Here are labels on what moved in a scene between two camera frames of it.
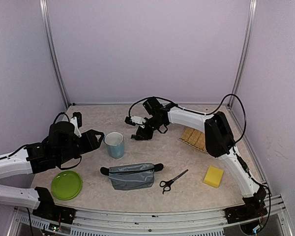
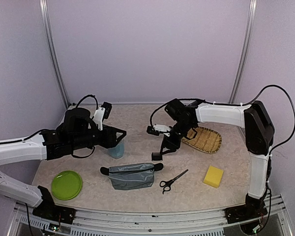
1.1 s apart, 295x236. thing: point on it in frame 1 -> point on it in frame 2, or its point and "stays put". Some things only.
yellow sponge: x=213 y=176 stays put
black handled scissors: x=166 y=185 stays put
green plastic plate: x=66 y=185 stays put
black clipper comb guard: x=134 y=136 -> x=156 y=156
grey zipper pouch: x=135 y=176 stays put
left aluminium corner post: x=57 y=68 stays put
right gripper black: x=147 y=135 -> x=173 y=144
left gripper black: x=91 y=141 -> x=109 y=139
